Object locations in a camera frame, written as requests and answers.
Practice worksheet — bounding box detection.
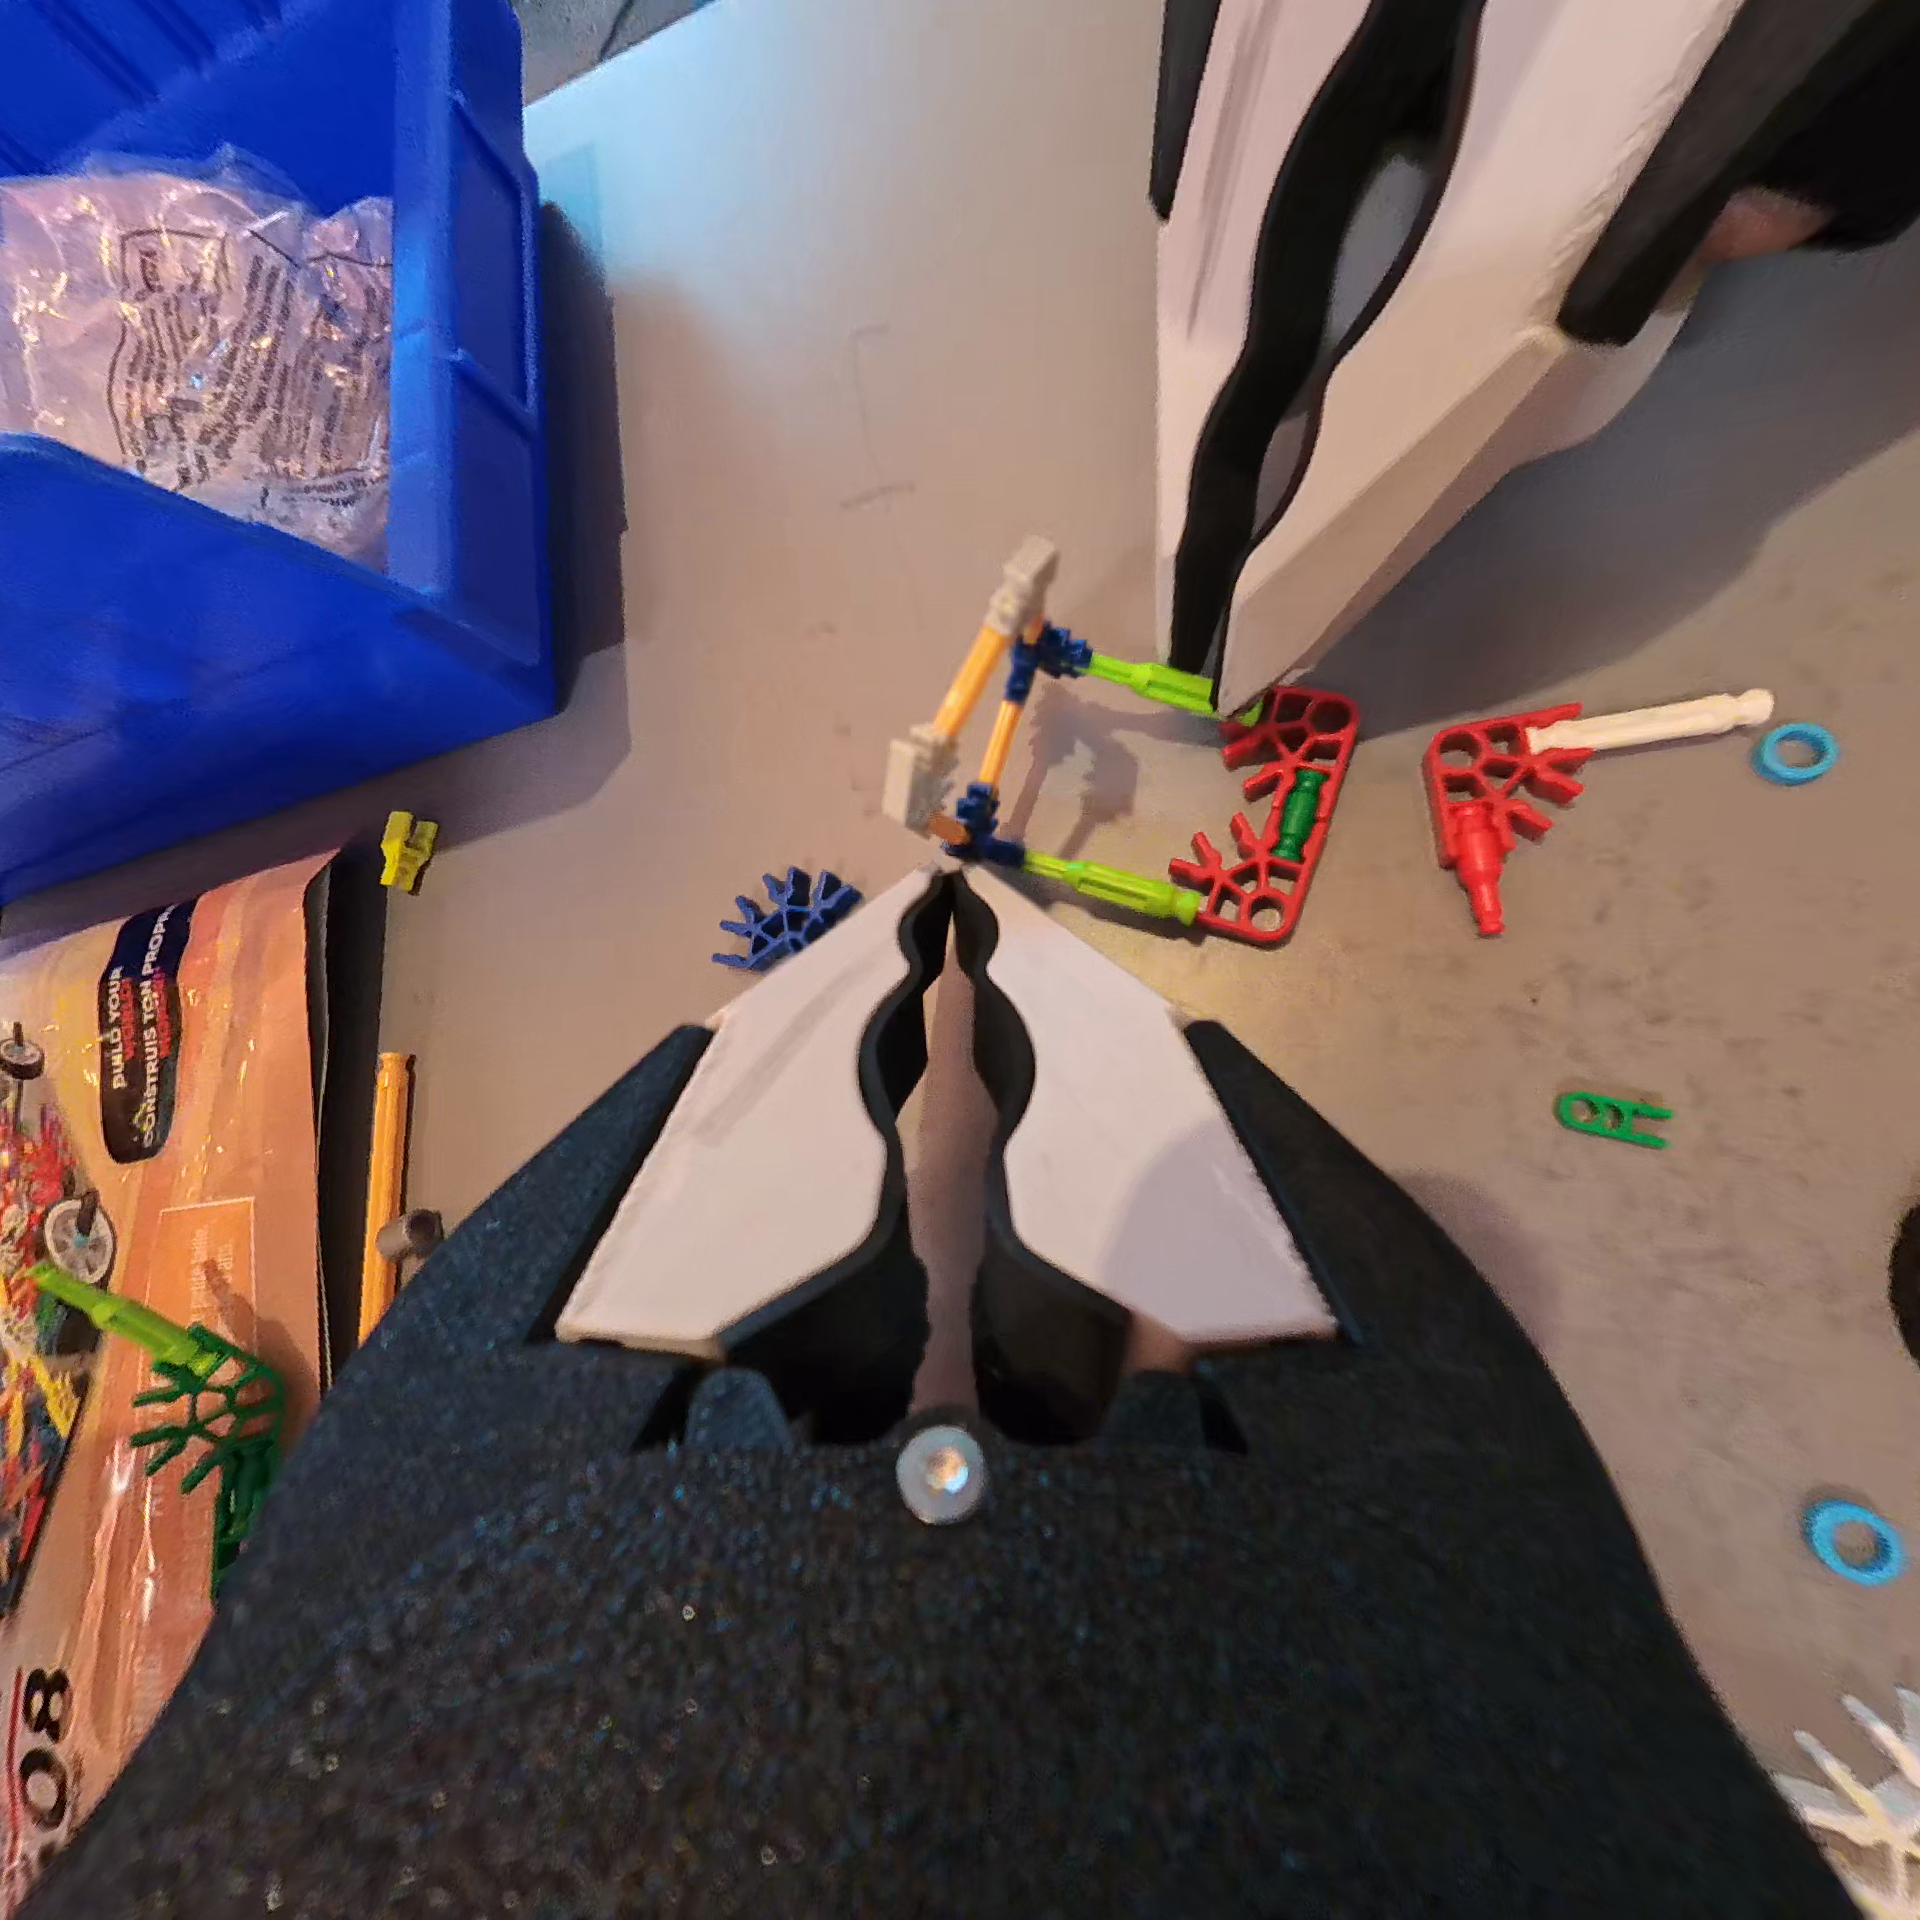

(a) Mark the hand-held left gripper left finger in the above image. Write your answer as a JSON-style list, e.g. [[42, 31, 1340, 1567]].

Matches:
[[555, 867, 963, 1442]]

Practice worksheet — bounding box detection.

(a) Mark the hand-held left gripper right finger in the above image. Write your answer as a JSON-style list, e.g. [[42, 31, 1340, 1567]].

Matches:
[[952, 867, 1340, 1442]]

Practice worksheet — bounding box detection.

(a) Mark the blue fan connector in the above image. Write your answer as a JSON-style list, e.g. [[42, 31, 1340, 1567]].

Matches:
[[710, 867, 865, 969]]

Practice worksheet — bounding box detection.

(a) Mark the large multicolour toy model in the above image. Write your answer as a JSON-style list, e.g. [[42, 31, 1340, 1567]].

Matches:
[[28, 1260, 290, 1601]]

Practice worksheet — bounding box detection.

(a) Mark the small toy rod frame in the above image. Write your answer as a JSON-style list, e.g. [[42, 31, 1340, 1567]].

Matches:
[[883, 537, 1269, 927]]

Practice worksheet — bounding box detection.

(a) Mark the long orange rod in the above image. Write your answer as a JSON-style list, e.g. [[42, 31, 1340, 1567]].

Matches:
[[356, 1050, 417, 1345]]

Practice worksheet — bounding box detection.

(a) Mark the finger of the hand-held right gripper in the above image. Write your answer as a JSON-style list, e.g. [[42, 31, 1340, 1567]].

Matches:
[[1152, 0, 1370, 671], [1217, 0, 1753, 722]]

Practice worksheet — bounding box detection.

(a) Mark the clear plastic bag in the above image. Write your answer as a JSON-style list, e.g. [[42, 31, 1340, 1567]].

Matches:
[[0, 142, 401, 571]]

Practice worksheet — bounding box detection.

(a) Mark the red connector pair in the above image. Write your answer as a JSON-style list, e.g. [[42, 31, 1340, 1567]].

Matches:
[[1170, 681, 1363, 951]]

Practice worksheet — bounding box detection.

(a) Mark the blue storage bin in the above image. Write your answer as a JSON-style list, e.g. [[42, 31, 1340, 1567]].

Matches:
[[0, 0, 564, 910]]

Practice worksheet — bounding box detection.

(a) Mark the printed toy set bag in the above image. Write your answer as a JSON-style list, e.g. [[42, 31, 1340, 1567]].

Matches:
[[0, 852, 394, 1839]]

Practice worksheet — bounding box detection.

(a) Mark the white snowflake connector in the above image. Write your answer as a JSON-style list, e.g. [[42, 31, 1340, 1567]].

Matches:
[[1770, 1686, 1920, 1893]]

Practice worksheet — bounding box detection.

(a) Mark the red connector with white rod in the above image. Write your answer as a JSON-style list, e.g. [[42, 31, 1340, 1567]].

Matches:
[[1421, 685, 1776, 941]]

